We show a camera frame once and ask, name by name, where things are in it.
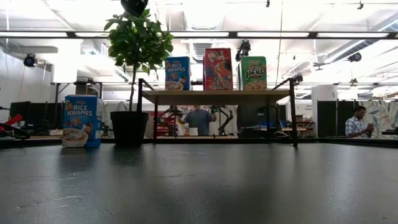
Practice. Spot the black table mat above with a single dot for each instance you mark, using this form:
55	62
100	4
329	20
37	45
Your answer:
199	186

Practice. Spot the blue Rice Krispies box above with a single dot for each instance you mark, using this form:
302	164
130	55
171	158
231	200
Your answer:
81	121
178	73

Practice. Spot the black ceiling camera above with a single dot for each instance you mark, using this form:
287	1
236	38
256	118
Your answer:
355	57
30	60

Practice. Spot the white pillar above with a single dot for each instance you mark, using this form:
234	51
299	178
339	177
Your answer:
324	109

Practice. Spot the floral wall panel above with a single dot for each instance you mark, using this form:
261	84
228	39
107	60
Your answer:
384	116

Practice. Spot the black background robot arm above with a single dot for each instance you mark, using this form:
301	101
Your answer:
171	118
225	119

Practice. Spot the green Apple Jacks box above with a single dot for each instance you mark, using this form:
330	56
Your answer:
254	73

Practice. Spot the black hanging device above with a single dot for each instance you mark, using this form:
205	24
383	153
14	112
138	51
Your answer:
243	49

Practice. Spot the black round overhead fixture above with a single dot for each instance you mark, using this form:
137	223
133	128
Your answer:
134	6

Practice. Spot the white cup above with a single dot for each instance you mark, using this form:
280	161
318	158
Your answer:
193	131

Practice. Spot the red and black object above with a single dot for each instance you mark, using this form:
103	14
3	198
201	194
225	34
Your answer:
12	127

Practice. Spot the person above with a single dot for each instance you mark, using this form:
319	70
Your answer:
199	119
356	126

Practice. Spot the long ceiling light strip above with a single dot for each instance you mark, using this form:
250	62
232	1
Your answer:
202	34

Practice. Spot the green potted plant black pot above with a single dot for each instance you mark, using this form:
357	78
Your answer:
136	46

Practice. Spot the wooden shelf with black legs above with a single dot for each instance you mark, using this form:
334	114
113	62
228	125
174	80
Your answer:
217	97

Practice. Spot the red Froot Loops box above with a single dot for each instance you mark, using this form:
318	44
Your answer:
218	70

